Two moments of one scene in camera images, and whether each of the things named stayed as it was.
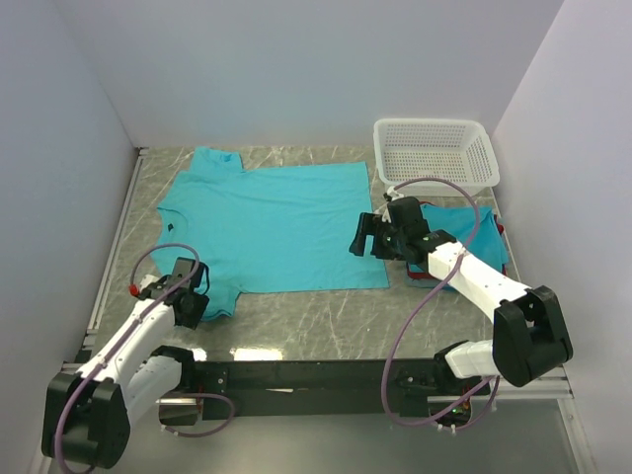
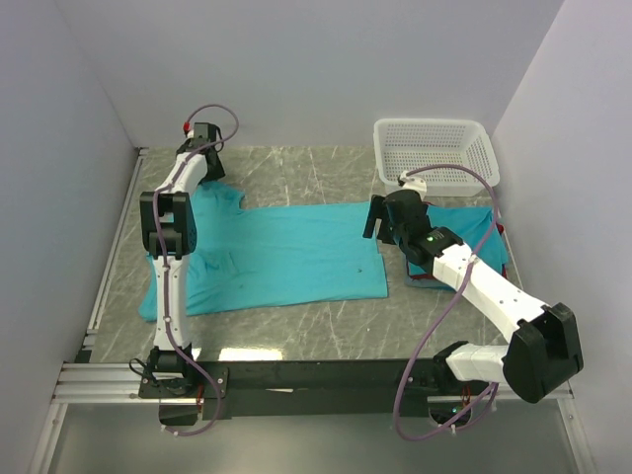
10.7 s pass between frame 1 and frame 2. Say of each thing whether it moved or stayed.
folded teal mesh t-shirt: stayed
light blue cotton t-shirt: moved
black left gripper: moved
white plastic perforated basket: stayed
